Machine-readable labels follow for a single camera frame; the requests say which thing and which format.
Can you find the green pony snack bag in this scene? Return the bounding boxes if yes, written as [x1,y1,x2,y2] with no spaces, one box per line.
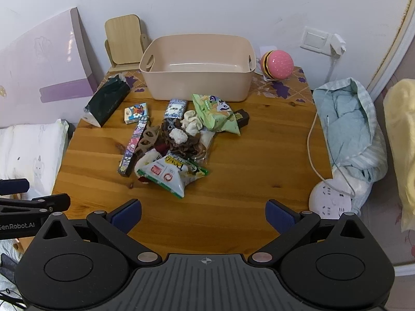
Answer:
[192,94,240,136]

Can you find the cream white scrunchie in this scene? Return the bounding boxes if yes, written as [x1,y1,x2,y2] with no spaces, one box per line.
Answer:
[181,110,203,136]

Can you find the light blue bedding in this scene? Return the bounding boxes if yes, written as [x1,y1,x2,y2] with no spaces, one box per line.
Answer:
[312,78,388,214]

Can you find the blue white patterned box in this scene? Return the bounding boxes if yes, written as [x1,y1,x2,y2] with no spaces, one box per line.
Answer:
[164,99,188,120]

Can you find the purple white board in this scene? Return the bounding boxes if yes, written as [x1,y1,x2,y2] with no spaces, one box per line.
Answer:
[1,8,98,127]

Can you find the white charging cable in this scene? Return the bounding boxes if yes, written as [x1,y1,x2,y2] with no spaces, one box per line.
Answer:
[306,51,357,198]

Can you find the white round power strip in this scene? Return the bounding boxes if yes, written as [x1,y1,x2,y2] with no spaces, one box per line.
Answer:
[309,179,352,220]

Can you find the brown plastic hair claw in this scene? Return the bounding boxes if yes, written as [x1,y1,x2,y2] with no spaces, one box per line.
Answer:
[134,126,160,154]

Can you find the small colourful card box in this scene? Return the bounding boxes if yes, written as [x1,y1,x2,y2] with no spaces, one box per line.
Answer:
[124,103,149,124]

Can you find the white green snack bag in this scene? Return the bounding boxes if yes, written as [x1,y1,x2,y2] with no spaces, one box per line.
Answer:
[136,153,209,199]

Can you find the clear packet white contents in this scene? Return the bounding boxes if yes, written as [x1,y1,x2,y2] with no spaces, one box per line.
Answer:
[199,128,216,154]

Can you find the dark chocolate snack box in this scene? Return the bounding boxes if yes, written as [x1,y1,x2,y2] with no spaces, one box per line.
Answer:
[234,109,250,129]

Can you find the white fluffy hair clip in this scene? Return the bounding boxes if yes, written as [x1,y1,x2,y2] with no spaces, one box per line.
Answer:
[169,128,189,145]

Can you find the white pillow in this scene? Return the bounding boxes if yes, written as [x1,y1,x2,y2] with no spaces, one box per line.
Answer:
[1,119,69,199]

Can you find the white wall switch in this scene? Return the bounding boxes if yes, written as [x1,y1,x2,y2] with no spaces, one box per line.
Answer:
[300,27,329,53]

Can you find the pink hamburger plush toy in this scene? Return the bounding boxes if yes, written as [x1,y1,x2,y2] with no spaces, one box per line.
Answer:
[260,50,294,80]

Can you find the white wall charger plug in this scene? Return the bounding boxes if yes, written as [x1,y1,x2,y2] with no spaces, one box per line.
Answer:
[330,34,347,56]

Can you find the dark green tissue pack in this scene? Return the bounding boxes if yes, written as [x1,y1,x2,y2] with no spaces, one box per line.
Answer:
[82,74,131,127]

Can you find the long colourful candy box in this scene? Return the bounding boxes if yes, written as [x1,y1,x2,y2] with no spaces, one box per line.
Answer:
[117,117,149,177]

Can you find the yellow blanket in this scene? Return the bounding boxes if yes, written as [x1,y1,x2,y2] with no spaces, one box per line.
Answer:
[383,79,415,231]

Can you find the beige plastic storage bin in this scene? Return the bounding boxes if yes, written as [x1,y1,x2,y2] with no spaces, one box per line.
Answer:
[139,34,256,102]

